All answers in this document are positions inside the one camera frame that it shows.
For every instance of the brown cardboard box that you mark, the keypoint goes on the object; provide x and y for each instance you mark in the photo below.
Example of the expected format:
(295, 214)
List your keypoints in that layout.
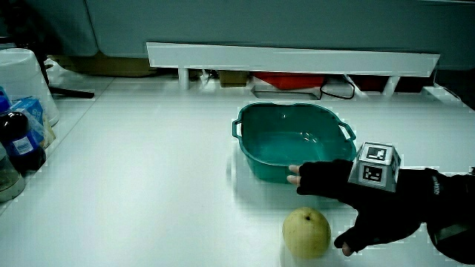
(107, 66)

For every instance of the person's right hand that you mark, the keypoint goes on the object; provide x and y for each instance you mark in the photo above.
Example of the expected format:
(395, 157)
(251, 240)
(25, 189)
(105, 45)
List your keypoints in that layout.
(375, 211)

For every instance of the black tripod stand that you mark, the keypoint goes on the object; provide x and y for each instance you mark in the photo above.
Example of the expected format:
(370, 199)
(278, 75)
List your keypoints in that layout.
(70, 92)

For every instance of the red plastic tray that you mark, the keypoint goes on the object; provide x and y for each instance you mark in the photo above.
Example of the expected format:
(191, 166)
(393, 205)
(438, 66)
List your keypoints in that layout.
(289, 79)

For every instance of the blue bottle cap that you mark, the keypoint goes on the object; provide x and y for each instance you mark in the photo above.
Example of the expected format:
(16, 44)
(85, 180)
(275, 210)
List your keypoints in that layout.
(3, 102)

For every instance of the blue carton box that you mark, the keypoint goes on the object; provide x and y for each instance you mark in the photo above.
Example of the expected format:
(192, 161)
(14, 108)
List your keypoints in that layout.
(33, 111)

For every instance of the white desk shelf riser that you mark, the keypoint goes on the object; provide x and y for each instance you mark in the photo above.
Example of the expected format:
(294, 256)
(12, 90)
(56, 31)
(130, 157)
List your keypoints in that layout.
(282, 59)

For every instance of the dark red container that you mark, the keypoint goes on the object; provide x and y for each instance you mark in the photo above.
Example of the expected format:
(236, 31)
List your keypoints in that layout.
(369, 82)

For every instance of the clear glass jar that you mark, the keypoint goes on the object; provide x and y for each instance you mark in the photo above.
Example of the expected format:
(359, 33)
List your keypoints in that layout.
(7, 180)

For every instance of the white desk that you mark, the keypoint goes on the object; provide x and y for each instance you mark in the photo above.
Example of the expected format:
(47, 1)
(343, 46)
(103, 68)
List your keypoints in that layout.
(148, 167)

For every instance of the dark bottle with blue label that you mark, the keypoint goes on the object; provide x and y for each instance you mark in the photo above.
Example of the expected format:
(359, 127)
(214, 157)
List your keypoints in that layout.
(18, 144)

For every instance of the green plastic basin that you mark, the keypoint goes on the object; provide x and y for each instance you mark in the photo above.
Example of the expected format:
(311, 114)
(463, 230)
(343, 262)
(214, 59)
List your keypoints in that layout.
(289, 144)

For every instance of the small brown box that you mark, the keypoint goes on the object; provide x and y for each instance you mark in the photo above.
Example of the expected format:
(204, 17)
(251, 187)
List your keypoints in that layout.
(233, 78)

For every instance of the person's right forearm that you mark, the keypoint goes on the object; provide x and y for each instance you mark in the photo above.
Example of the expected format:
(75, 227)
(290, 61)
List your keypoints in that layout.
(451, 200)

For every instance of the yellow pear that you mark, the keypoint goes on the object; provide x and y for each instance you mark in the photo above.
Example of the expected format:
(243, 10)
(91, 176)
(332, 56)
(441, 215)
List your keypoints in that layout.
(306, 233)

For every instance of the white plastic bucket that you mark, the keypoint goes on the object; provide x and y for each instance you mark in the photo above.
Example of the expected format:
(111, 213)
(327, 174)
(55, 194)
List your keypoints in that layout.
(22, 78)

